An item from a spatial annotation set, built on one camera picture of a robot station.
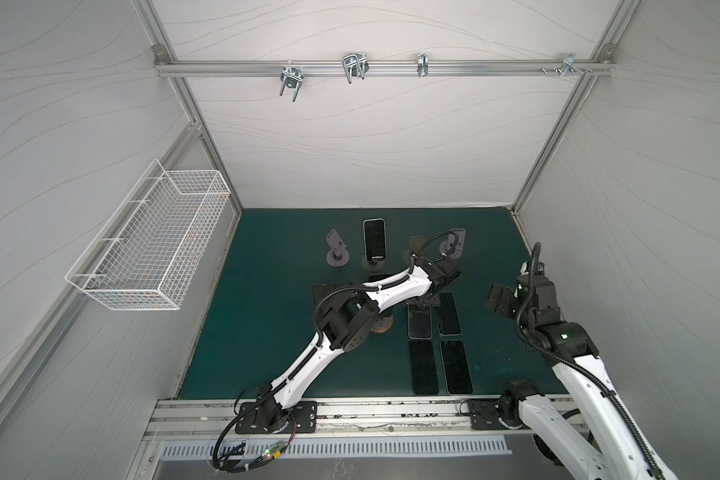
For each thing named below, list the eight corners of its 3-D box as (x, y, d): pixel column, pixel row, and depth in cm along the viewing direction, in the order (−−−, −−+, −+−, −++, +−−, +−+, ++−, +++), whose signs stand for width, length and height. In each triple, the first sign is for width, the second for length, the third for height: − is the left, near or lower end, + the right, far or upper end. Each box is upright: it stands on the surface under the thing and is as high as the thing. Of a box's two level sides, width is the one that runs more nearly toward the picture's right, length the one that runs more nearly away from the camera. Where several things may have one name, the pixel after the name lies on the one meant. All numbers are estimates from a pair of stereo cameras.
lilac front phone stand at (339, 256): (328, 266, 105) (325, 247, 97) (330, 249, 111) (327, 229, 102) (349, 266, 105) (347, 247, 97) (350, 249, 111) (348, 229, 102)
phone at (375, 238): (366, 267, 104) (365, 237, 92) (364, 248, 110) (364, 218, 98) (385, 265, 105) (387, 236, 92) (382, 247, 110) (384, 217, 98)
